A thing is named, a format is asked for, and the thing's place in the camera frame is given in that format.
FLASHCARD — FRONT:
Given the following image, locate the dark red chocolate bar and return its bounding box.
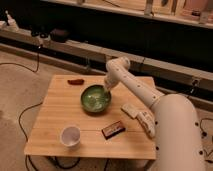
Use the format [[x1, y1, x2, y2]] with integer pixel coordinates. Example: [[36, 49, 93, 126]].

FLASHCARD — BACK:
[[101, 121, 126, 139]]

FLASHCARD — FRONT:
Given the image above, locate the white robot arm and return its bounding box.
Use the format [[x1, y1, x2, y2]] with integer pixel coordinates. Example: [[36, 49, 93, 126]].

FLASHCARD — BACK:
[[104, 57, 205, 171]]

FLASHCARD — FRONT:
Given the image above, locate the red brown sausage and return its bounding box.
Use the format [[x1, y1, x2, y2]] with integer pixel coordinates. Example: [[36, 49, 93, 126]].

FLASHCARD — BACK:
[[67, 79, 84, 85]]

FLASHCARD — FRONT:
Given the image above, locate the white tube bottle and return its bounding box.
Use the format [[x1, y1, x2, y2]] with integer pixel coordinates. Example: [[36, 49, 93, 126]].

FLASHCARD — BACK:
[[137, 111, 155, 138]]

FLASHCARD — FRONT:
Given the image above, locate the wooden table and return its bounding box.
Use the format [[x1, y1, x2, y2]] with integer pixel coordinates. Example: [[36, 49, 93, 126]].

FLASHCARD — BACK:
[[24, 75, 156, 160]]

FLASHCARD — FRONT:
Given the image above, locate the white paper cup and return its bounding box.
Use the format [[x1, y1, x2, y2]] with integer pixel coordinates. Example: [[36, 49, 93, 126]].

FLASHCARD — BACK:
[[60, 125, 80, 148]]

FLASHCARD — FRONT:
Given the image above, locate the black box on ledge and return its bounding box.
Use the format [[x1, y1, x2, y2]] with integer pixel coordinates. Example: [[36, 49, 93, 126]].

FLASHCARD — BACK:
[[50, 29, 69, 43]]

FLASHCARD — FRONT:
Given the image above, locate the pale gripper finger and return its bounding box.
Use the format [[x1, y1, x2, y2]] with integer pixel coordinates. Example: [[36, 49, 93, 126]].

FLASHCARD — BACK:
[[104, 87, 110, 93]]

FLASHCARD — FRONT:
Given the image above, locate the white spray bottle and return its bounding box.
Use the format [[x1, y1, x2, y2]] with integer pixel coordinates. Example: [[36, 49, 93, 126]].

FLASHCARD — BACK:
[[5, 11, 19, 31]]

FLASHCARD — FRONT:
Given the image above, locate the black floor cable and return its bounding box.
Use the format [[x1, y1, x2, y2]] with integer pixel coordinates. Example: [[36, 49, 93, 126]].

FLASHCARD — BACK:
[[0, 44, 81, 171]]

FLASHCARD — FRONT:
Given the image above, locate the green ceramic bowl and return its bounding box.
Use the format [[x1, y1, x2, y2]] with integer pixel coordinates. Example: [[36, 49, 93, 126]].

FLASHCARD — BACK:
[[80, 85, 111, 113]]

